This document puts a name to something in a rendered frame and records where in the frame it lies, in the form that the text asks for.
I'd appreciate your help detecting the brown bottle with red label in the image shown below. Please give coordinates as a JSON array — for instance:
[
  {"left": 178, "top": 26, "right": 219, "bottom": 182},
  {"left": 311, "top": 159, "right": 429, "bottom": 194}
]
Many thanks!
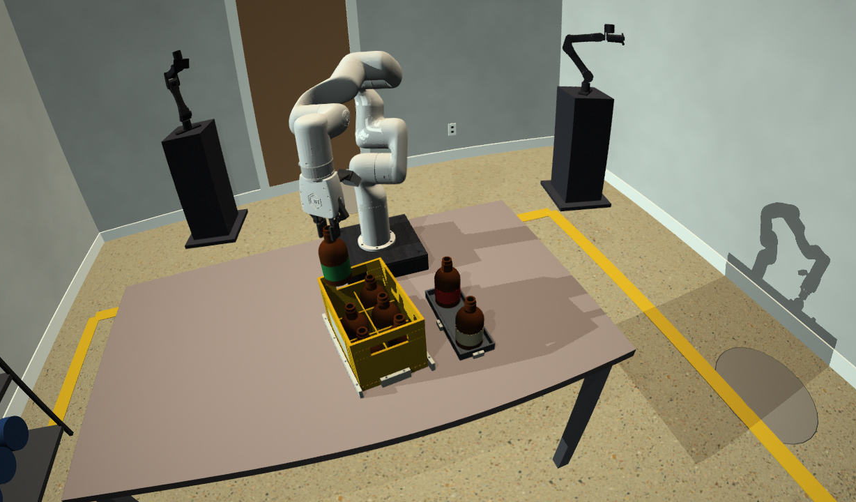
[{"left": 434, "top": 257, "right": 461, "bottom": 308}]

